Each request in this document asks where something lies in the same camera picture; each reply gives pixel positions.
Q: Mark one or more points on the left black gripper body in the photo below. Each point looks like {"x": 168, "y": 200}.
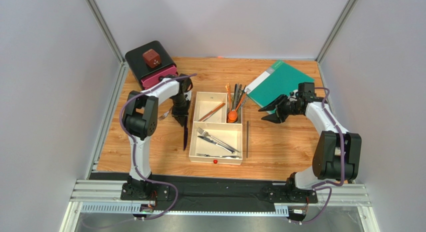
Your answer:
{"x": 181, "y": 106}

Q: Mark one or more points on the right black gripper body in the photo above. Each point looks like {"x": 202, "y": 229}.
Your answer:
{"x": 284, "y": 108}

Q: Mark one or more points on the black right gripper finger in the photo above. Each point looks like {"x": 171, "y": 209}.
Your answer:
{"x": 273, "y": 105}
{"x": 273, "y": 118}

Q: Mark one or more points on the blue serrated knife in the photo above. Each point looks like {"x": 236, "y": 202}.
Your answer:
{"x": 185, "y": 136}

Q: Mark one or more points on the silver fork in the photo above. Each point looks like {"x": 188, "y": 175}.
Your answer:
{"x": 165, "y": 115}
{"x": 218, "y": 156}

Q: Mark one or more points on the blue-grey chopstick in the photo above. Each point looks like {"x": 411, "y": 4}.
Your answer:
{"x": 247, "y": 139}

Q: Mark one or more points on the orange spoon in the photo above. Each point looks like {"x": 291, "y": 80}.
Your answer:
{"x": 233, "y": 114}

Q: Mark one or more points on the black spoon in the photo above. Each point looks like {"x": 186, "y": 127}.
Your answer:
{"x": 236, "y": 95}

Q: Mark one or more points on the orange chopstick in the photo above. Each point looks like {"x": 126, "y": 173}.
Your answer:
{"x": 219, "y": 106}

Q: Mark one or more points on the gold ornate spoon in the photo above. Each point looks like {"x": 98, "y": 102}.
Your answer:
{"x": 229, "y": 96}

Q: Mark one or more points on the silver table knife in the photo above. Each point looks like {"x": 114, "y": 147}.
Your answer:
{"x": 217, "y": 144}

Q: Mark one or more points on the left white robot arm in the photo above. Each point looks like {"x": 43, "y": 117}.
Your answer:
{"x": 139, "y": 120}

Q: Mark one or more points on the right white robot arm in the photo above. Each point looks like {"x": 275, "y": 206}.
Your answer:
{"x": 337, "y": 154}

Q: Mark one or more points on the silver fork diagonal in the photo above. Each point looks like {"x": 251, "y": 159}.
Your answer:
{"x": 204, "y": 133}

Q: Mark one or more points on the green notebook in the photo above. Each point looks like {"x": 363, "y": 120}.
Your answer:
{"x": 279, "y": 79}

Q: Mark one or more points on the white divided utensil tray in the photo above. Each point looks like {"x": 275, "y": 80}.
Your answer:
{"x": 217, "y": 126}

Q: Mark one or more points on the black pink drawer box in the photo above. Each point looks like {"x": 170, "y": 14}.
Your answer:
{"x": 145, "y": 76}

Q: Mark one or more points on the brown cube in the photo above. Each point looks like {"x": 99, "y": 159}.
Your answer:
{"x": 151, "y": 58}

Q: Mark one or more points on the silver fork front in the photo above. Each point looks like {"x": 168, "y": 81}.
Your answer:
{"x": 218, "y": 156}

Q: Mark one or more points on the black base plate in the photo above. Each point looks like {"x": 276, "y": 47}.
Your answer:
{"x": 203, "y": 194}

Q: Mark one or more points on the aluminium frame rail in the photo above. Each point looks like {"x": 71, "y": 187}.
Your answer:
{"x": 96, "y": 206}

